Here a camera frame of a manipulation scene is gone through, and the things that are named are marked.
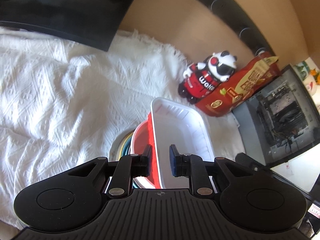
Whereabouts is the red plastic bowl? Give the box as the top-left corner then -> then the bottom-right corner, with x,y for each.
130,112 -> 163,190

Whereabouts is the red snack bag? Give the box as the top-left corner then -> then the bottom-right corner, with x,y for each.
196,51 -> 280,117

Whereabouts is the grey computer case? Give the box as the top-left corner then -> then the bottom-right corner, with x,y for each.
232,65 -> 319,168

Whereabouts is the red panda figurine bottle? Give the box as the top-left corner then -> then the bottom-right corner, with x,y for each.
178,50 -> 238,105

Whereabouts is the black monitor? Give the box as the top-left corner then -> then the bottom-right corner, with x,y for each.
1,0 -> 133,51

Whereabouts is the yellow plate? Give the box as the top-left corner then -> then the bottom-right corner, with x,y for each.
119,132 -> 133,158

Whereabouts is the stainless steel bowl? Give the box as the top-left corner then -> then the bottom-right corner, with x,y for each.
108,128 -> 133,161

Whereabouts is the white rectangular plastic tray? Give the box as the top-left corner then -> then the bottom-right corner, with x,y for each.
151,98 -> 215,189

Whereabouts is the black stovetop panel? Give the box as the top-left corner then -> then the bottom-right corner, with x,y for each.
198,0 -> 275,56

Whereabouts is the white textured tablecloth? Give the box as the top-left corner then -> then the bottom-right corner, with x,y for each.
0,27 -> 246,240

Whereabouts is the blue ceramic bowl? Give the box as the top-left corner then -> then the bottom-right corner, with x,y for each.
123,138 -> 131,155

